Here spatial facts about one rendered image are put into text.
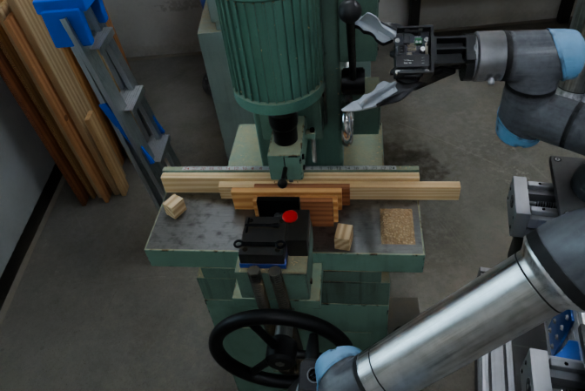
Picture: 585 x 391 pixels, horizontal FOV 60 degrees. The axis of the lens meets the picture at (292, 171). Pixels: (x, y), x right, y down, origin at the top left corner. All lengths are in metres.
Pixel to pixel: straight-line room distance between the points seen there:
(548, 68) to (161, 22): 3.06
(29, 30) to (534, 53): 1.87
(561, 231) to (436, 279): 1.59
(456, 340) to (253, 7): 0.55
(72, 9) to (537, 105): 1.33
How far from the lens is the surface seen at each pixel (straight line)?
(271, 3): 0.82
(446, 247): 2.26
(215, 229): 1.15
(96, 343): 2.21
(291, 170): 1.06
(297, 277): 0.98
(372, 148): 1.45
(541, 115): 0.87
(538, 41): 0.83
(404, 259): 1.08
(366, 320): 1.28
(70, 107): 2.41
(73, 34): 1.75
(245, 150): 1.49
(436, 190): 1.16
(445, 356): 0.64
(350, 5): 0.77
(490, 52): 0.81
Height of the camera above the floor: 1.75
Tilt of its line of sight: 43 degrees down
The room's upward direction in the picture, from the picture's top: 7 degrees counter-clockwise
